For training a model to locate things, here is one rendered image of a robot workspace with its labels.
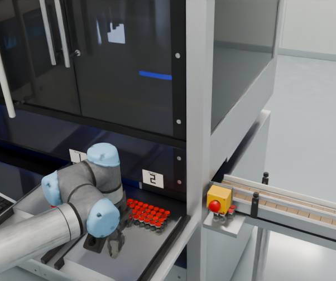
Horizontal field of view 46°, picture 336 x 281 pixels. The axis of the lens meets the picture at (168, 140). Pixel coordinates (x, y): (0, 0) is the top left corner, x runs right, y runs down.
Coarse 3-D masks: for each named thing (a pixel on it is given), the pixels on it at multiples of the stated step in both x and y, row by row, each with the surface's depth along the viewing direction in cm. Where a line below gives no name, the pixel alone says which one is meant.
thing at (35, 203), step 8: (32, 192) 157; (40, 192) 161; (24, 200) 153; (32, 200) 157; (40, 200) 157; (16, 208) 148; (24, 208) 153; (32, 208) 153; (40, 208) 153; (48, 208) 153; (24, 216) 148
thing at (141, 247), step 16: (176, 224) 139; (80, 240) 133; (128, 240) 137; (144, 240) 137; (160, 240) 136; (64, 256) 127; (80, 256) 131; (96, 256) 131; (128, 256) 130; (144, 256) 130; (96, 272) 121; (112, 272) 125; (128, 272) 125; (144, 272) 122
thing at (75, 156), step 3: (69, 150) 158; (72, 150) 157; (72, 153) 158; (75, 153) 158; (78, 153) 157; (81, 153) 156; (84, 153) 155; (72, 156) 159; (75, 156) 158; (78, 156) 158; (81, 156) 157; (84, 156) 156; (72, 159) 160; (75, 159) 159; (78, 159) 158; (81, 159) 158; (75, 162) 160
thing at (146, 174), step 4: (144, 172) 145; (148, 172) 144; (152, 172) 143; (144, 176) 146; (148, 176) 145; (152, 176) 144; (156, 176) 143; (160, 176) 142; (144, 180) 147; (148, 180) 146; (152, 180) 145; (156, 180) 144; (160, 180) 143; (152, 184) 146; (156, 184) 145; (160, 184) 144
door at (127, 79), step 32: (64, 0) 126; (96, 0) 120; (128, 0) 115; (160, 0) 111; (96, 32) 126; (128, 32) 120; (160, 32) 115; (96, 64) 132; (128, 64) 126; (160, 64) 121; (96, 96) 139; (128, 96) 132; (160, 96) 126; (160, 128) 133
